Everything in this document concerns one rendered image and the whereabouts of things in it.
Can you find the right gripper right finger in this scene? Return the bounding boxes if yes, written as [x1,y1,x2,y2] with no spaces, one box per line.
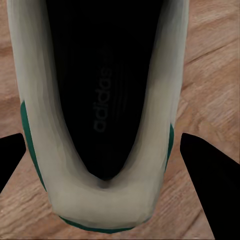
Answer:
[180,133,240,240]

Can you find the gym shoe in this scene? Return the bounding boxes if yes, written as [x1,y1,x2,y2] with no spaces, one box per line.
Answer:
[6,0,190,234]

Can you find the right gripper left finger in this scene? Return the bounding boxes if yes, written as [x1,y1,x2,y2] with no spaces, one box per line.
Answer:
[0,133,26,193]

